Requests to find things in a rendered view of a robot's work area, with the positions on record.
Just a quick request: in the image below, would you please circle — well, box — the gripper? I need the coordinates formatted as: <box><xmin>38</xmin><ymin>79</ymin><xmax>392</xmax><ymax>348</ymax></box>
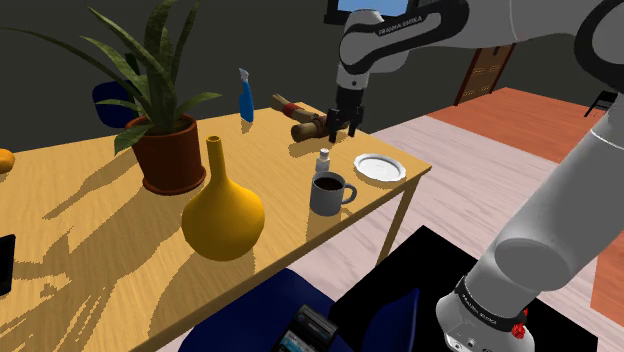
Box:
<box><xmin>325</xmin><ymin>85</ymin><xmax>366</xmax><ymax>145</ymax></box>

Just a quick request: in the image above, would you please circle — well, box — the brown rolled scroll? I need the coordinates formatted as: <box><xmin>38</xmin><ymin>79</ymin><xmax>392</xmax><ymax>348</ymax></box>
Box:
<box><xmin>290</xmin><ymin>114</ymin><xmax>350</xmax><ymax>144</ymax></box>

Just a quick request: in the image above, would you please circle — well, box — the small white bottle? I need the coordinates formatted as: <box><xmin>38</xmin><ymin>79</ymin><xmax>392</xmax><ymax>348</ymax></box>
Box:
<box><xmin>315</xmin><ymin>147</ymin><xmax>332</xmax><ymax>174</ymax></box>

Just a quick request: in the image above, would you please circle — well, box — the brown scroll with red band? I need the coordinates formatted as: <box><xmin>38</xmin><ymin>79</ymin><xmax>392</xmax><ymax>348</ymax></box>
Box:
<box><xmin>270</xmin><ymin>92</ymin><xmax>321</xmax><ymax>124</ymax></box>

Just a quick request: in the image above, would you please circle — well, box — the white plate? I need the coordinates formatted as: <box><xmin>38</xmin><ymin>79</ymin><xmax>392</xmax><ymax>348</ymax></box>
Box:
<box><xmin>353</xmin><ymin>152</ymin><xmax>408</xmax><ymax>184</ymax></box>

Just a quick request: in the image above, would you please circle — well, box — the grey mug with coffee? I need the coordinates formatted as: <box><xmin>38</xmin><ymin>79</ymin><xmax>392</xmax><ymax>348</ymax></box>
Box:
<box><xmin>309</xmin><ymin>170</ymin><xmax>359</xmax><ymax>217</ymax></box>

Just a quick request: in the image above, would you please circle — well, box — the blue spray bottle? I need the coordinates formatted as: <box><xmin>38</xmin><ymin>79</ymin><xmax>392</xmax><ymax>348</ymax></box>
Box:
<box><xmin>237</xmin><ymin>67</ymin><xmax>256</xmax><ymax>124</ymax></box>

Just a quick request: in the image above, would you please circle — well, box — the brown wooden door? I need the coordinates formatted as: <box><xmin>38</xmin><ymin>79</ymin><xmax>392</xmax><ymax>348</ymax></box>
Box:
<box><xmin>453</xmin><ymin>43</ymin><xmax>517</xmax><ymax>107</ymax></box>

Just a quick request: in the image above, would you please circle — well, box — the yellow long-necked vase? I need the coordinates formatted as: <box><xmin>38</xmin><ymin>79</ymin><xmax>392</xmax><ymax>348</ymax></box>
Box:
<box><xmin>181</xmin><ymin>135</ymin><xmax>266</xmax><ymax>262</ymax></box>

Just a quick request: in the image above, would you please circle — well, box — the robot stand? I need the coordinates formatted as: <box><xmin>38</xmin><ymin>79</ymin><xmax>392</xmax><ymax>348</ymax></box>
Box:
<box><xmin>327</xmin><ymin>224</ymin><xmax>599</xmax><ymax>352</ymax></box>

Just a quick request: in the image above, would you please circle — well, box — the green plant in brown pot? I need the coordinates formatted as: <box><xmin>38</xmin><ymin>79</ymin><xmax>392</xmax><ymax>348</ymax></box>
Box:
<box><xmin>0</xmin><ymin>0</ymin><xmax>223</xmax><ymax>197</ymax></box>

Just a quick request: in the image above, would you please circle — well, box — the black phone with screen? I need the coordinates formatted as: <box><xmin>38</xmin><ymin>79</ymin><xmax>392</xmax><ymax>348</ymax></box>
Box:
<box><xmin>270</xmin><ymin>303</ymin><xmax>340</xmax><ymax>352</ymax></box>

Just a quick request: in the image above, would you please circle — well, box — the dark blue chair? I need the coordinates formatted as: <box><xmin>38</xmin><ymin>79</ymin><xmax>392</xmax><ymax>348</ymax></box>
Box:
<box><xmin>91</xmin><ymin>52</ymin><xmax>144</xmax><ymax>130</ymax></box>
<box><xmin>177</xmin><ymin>267</ymin><xmax>421</xmax><ymax>352</ymax></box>

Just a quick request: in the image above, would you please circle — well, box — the wooden table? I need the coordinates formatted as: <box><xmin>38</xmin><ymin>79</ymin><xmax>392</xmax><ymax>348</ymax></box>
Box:
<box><xmin>0</xmin><ymin>101</ymin><xmax>433</xmax><ymax>352</ymax></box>

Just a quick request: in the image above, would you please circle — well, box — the black chair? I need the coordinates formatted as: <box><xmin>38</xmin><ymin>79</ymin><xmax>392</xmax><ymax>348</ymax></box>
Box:
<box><xmin>583</xmin><ymin>89</ymin><xmax>619</xmax><ymax>119</ymax></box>

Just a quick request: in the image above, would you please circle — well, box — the orange fruit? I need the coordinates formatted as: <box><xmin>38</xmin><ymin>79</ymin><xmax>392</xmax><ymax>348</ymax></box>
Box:
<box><xmin>0</xmin><ymin>147</ymin><xmax>16</xmax><ymax>175</ymax></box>

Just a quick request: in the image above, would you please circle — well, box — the black flat device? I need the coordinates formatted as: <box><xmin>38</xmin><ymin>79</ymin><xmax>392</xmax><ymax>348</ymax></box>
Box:
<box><xmin>0</xmin><ymin>233</ymin><xmax>17</xmax><ymax>297</ymax></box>

